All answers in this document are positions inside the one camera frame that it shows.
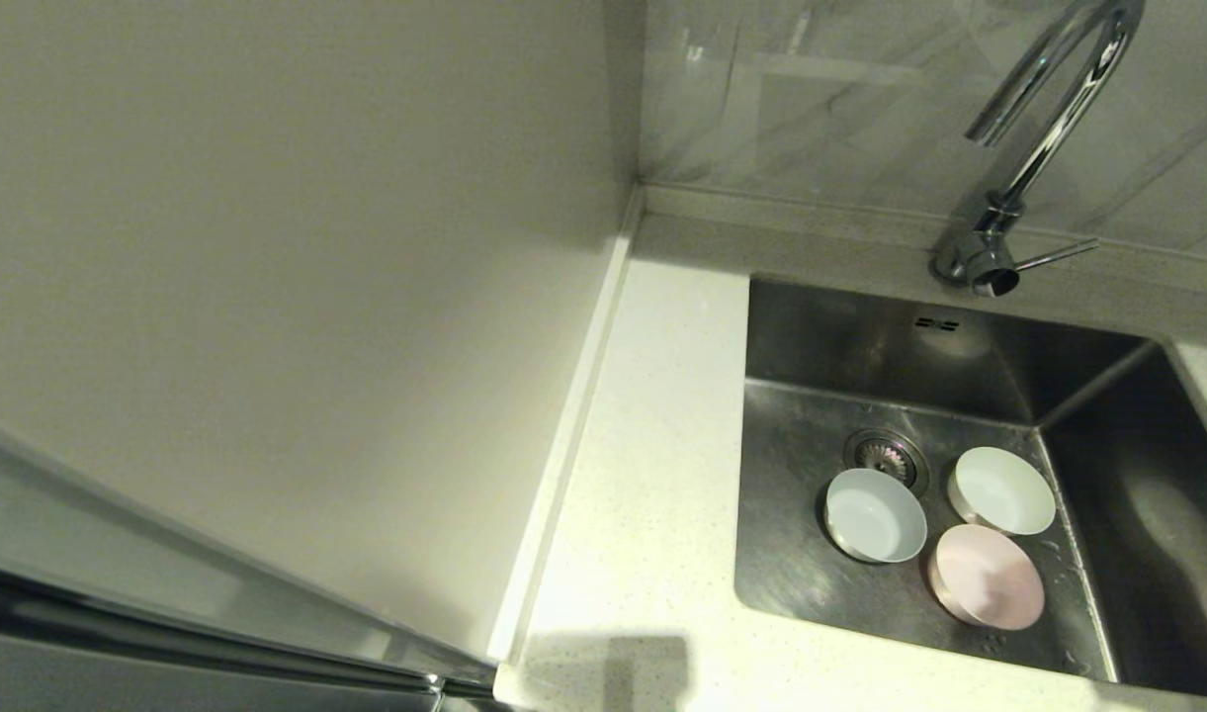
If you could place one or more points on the pale blue bowl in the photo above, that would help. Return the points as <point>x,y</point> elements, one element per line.
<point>875,514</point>

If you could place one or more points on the chrome faucet lever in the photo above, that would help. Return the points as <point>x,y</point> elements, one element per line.
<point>992,275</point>

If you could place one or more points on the pale green bowl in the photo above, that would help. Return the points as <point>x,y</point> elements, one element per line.
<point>1003,489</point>

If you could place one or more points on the pale pink bowl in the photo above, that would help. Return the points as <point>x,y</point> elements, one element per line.
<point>989,578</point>

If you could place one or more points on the stainless steel sink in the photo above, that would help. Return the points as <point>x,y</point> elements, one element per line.
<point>791,554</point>

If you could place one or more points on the round metal drain strainer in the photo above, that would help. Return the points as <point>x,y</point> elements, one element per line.
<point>885,450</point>

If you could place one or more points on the chrome gooseneck faucet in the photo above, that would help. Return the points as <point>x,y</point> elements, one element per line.
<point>1063,109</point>

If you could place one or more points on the stainless steel appliance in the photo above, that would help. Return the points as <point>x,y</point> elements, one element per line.
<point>119,613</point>

